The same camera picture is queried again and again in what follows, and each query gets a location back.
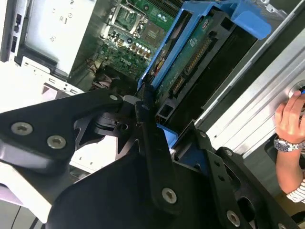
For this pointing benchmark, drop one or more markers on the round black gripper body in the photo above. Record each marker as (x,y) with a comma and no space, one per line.
(114,195)

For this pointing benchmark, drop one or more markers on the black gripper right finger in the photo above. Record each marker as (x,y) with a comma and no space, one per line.
(228,190)

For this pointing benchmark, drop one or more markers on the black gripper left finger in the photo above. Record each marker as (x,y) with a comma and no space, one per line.
(47,121)

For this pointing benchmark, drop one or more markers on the hard disk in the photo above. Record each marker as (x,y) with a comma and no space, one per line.
(190,59)

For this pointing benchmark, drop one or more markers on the person's hand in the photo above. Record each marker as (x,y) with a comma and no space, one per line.
(289,119)

